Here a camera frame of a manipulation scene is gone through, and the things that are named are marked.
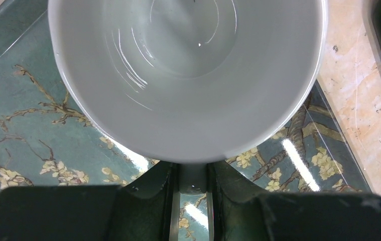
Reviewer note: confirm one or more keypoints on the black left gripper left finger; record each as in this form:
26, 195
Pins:
141, 210

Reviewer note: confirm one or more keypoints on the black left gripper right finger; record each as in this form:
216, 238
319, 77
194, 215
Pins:
244, 211

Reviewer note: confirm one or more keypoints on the teal blossom-pattern tray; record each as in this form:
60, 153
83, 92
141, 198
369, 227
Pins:
45, 139

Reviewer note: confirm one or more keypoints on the white and blue mug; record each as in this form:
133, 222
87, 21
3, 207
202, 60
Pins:
188, 82

